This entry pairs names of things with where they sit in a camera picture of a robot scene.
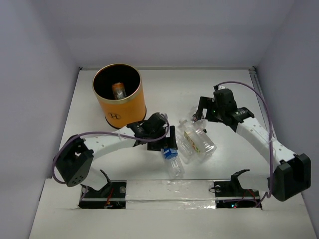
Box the dark blue label bottle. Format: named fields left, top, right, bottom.
left=188, top=106, right=207, bottom=133

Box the aluminium rail right edge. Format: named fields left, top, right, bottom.
left=248, top=67, right=276, bottom=137

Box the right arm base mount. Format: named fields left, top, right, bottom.
left=208, top=169, right=262, bottom=209

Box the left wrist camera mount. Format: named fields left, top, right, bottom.
left=158, top=113, right=168, bottom=123

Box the blue label water bottle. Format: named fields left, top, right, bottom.
left=161, top=148, right=184, bottom=179

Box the clear unlabeled plastic bottle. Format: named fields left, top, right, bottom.
left=176, top=135, right=194, bottom=164

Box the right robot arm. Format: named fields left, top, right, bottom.
left=193, top=87, right=311, bottom=202

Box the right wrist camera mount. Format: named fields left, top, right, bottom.
left=213, top=85, right=226, bottom=91

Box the aluminium rail back edge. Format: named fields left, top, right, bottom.
left=78, top=65, right=255, bottom=71

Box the orange cylindrical bin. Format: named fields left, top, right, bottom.
left=92, top=64, right=147, bottom=129

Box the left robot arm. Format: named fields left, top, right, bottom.
left=51, top=113, right=178, bottom=187

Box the aluminium rail edge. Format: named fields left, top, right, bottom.
left=78, top=65, right=255, bottom=71
left=248, top=67, right=276, bottom=137

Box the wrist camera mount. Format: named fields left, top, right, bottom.
left=158, top=113, right=168, bottom=123
left=213, top=85, right=226, bottom=91

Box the orange plastic bottle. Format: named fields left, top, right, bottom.
left=112, top=82, right=127, bottom=100

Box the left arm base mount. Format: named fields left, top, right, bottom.
left=78, top=170, right=127, bottom=209

